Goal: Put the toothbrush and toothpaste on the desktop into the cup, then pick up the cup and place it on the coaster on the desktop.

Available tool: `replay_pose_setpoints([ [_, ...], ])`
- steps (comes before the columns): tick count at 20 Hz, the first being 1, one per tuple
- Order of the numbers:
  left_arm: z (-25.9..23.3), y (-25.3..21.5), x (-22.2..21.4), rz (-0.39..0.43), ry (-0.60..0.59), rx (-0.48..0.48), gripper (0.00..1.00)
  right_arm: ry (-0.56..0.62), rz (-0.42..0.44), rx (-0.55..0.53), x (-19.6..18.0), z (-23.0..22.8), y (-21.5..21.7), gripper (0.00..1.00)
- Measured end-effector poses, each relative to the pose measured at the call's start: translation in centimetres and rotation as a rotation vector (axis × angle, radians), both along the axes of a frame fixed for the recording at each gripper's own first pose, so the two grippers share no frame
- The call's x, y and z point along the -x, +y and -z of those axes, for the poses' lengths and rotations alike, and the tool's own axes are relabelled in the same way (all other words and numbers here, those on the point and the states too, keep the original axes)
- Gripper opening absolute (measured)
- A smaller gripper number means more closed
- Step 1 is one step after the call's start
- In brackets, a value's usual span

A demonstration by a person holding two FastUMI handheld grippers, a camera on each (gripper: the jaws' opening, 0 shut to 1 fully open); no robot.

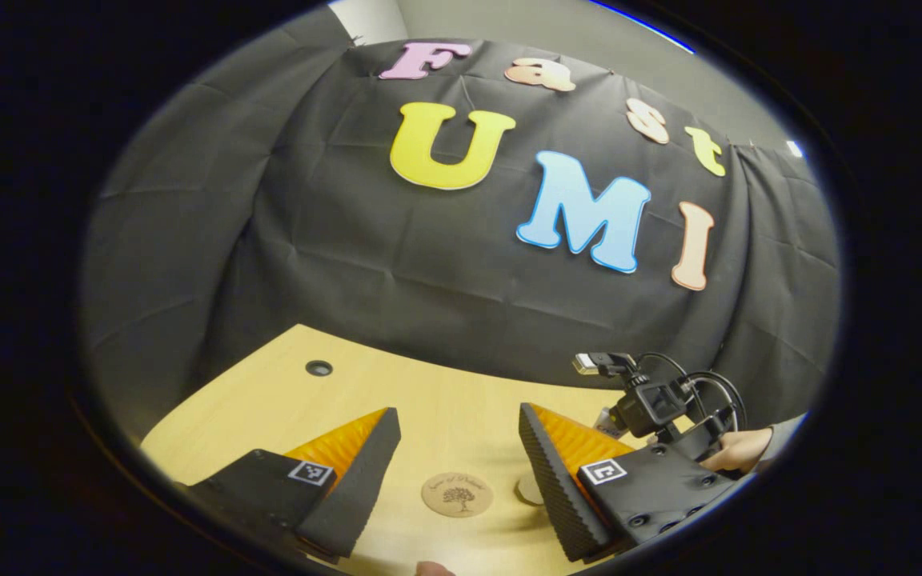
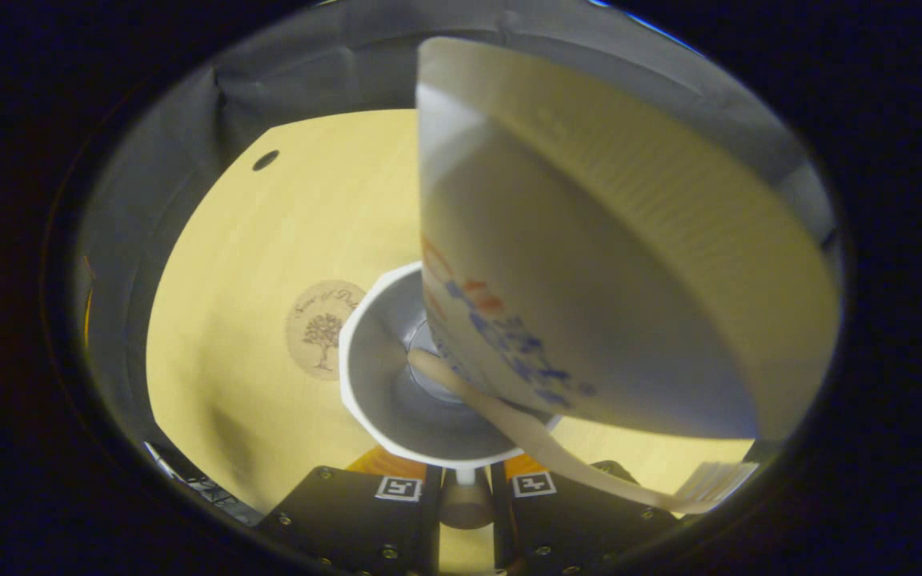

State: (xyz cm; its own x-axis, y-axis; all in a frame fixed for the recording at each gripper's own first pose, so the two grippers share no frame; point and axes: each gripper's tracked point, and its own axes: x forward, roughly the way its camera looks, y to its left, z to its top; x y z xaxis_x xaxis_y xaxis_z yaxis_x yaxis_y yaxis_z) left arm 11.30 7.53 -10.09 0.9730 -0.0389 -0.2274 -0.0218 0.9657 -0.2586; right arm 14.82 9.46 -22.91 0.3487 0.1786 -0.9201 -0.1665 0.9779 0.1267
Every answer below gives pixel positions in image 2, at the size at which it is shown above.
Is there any beige toothbrush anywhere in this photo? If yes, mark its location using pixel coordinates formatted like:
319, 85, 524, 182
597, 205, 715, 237
408, 348, 760, 515

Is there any round wooden coaster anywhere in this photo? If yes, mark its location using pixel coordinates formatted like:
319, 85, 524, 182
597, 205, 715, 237
285, 279, 367, 382

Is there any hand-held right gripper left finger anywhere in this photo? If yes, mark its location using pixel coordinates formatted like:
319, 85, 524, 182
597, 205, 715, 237
257, 446, 443, 576

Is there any light wooden desktop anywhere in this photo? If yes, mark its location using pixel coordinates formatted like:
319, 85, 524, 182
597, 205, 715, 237
145, 108, 756, 576

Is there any white cup with wooden handle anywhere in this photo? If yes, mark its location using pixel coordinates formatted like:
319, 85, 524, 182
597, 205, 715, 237
339, 262, 566, 530

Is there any white toothpaste tube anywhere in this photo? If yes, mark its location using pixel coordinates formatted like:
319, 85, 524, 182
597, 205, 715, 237
415, 36, 843, 442

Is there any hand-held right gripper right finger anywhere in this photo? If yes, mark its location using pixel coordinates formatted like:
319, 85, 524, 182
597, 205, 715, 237
493, 452, 679, 576

